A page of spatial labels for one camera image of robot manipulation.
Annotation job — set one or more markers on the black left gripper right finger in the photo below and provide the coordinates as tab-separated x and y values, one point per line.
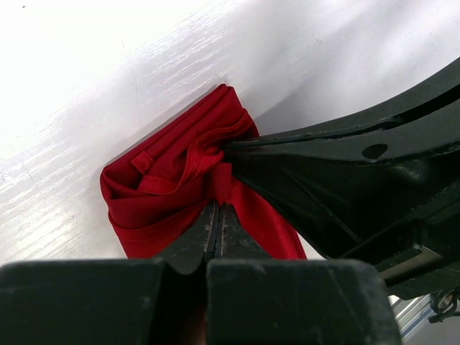
255	299

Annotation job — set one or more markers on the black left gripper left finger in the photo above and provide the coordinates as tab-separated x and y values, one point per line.
161	300

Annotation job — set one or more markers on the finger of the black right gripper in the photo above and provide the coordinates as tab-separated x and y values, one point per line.
334	129
348	201

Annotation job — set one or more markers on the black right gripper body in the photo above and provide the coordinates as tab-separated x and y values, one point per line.
417	137

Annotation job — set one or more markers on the red cloth napkin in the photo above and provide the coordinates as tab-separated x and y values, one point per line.
156	191

